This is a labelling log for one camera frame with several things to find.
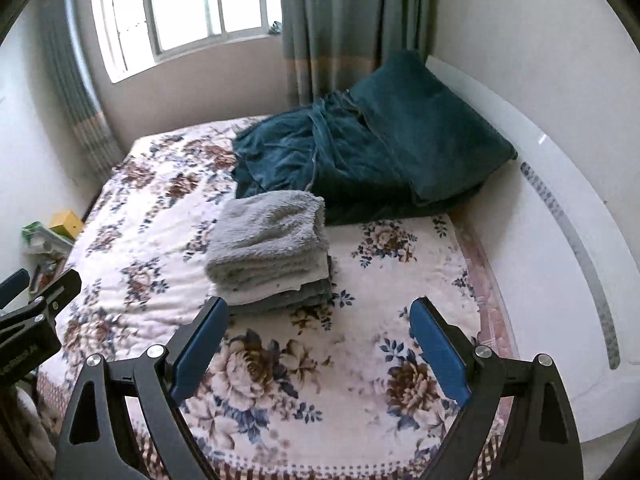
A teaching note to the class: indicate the teal blanket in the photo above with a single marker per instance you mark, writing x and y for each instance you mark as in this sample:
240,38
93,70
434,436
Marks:
290,155

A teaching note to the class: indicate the grey fluffy blanket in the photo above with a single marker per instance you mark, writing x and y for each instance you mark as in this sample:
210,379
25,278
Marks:
270,240

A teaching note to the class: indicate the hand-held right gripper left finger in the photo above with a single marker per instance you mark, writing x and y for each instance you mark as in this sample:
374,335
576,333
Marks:
200,350

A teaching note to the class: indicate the teal pillow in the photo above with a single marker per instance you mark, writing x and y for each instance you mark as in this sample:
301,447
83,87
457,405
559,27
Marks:
430,130

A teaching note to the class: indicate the white framed window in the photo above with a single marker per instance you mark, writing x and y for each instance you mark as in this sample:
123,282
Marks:
185,5

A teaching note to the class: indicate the floral bed sheet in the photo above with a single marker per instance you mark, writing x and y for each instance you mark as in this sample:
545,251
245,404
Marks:
150,240

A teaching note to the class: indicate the dark grey folded garment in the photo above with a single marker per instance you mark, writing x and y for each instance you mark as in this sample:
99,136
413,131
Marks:
310,297

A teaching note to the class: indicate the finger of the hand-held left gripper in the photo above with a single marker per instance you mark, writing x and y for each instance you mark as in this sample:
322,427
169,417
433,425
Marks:
62,287
12,284

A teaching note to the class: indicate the white headboard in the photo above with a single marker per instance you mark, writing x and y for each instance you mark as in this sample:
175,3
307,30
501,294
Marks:
545,260

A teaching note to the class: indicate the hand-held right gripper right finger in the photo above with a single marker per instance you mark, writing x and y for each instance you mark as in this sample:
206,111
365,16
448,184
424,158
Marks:
440,355

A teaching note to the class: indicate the yellow box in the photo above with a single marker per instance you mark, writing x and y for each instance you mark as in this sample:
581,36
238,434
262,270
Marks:
65,222

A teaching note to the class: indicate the green and white packet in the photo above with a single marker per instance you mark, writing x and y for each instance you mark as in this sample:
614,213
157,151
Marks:
40,240

